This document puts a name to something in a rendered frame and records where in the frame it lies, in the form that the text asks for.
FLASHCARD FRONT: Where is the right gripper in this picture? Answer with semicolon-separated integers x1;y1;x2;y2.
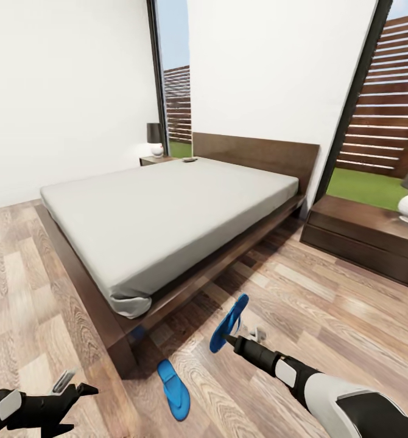
222;333;266;369

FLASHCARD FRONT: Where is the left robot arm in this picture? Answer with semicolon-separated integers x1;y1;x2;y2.
0;366;99;438

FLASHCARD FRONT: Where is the sandal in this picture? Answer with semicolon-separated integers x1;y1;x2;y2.
209;294;249;353
157;359;190;421

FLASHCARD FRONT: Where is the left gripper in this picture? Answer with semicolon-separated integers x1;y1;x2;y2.
26;383;99;438

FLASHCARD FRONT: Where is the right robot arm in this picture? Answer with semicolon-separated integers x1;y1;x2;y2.
222;327;408;438

